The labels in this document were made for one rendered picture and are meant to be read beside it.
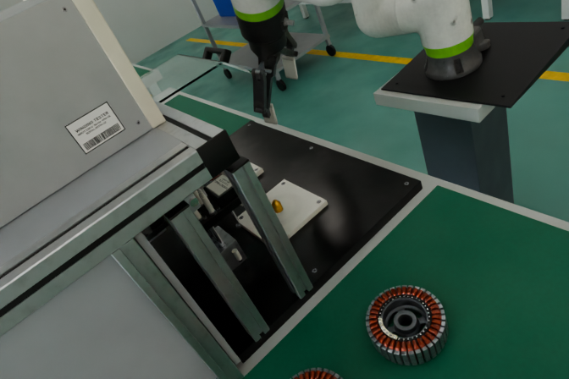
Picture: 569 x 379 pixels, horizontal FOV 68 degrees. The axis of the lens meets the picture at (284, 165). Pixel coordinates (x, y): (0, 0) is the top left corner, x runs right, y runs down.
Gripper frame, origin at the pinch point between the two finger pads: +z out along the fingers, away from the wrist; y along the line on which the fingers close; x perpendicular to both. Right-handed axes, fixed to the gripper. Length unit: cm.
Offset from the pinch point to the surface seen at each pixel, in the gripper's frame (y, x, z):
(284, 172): -12.4, -3.3, 13.1
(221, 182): -27.5, 0.6, -7.3
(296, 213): -25.2, -12.4, 4.0
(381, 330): -44, -34, -11
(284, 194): -20.5, -7.5, 7.5
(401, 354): -46, -37, -13
